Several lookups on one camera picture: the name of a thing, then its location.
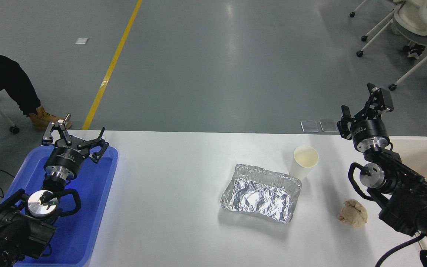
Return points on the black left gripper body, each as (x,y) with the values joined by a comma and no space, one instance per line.
(65,157)

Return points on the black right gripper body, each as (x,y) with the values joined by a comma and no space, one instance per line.
(370,129)

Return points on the white paper cup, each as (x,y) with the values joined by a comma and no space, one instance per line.
(306,157)

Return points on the clear floor plate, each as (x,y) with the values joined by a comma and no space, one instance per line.
(327,125)
(310,126)

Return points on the blue plastic tray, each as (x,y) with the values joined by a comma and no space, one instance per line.
(95,200)

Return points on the person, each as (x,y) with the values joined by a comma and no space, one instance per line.
(2,78)
(416,51)

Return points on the crumpled tan paper ball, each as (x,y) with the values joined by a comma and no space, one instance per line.
(353,213)

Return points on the white office chair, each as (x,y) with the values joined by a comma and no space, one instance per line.
(417,18)

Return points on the silver foil tray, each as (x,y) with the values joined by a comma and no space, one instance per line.
(260,194)

